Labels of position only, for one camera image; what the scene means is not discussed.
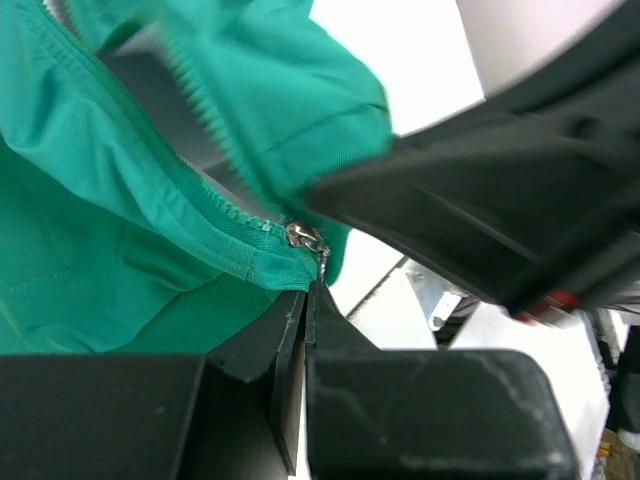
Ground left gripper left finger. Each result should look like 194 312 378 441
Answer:
204 291 306 473

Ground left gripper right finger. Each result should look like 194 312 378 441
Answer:
304 282 377 350

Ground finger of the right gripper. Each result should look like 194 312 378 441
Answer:
308 1 639 321

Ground silver zipper pull ring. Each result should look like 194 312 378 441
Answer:
284 223 332 281

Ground green zip-up jacket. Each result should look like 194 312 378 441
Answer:
1 1 393 354

